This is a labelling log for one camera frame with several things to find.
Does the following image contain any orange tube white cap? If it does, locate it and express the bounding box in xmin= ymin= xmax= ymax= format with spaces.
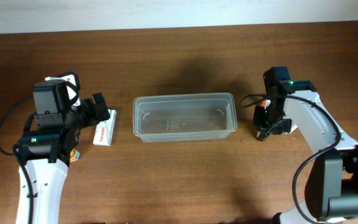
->
xmin=260 ymin=100 xmax=271 ymax=109

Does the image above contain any white pump bottle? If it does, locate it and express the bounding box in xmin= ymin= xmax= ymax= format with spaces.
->
xmin=283 ymin=115 xmax=298 ymax=134

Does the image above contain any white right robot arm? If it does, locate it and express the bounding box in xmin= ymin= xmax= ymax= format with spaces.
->
xmin=253 ymin=67 xmax=358 ymax=223

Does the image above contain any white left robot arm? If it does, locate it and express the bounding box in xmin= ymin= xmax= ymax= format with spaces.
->
xmin=12 ymin=80 xmax=111 ymax=223

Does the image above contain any clear plastic container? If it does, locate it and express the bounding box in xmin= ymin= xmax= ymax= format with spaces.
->
xmin=133 ymin=93 xmax=237 ymax=142

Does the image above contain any white Panadol box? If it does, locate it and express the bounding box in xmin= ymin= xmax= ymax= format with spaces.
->
xmin=93 ymin=110 xmax=117 ymax=146

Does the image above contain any small orange box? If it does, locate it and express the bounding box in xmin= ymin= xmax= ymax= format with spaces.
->
xmin=70 ymin=149 xmax=80 ymax=162

